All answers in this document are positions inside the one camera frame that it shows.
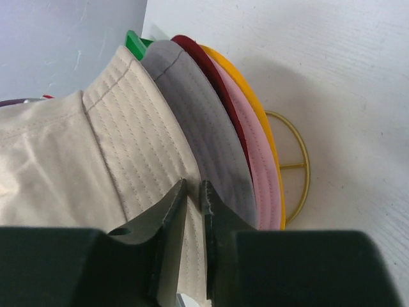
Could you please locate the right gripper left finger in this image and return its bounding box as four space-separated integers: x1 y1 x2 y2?
108 179 187 306

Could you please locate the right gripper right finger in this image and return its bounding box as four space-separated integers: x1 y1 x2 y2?
199 180 255 301

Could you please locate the pink bucket hat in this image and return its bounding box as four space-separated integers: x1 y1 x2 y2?
212 59 284 230

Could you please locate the grey bucket hat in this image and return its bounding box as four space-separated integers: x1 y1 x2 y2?
141 40 258 227

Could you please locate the beige bucket hat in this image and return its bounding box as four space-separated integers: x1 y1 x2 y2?
1 46 207 306

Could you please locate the yellow bucket hat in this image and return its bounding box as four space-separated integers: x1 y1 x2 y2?
201 45 286 230

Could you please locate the dark red bucket hat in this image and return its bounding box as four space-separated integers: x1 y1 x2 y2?
166 35 252 187

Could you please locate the green plastic tray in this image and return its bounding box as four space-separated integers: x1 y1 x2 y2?
125 30 153 61

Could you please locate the gold wire hat stand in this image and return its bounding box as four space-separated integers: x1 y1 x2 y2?
265 110 311 226

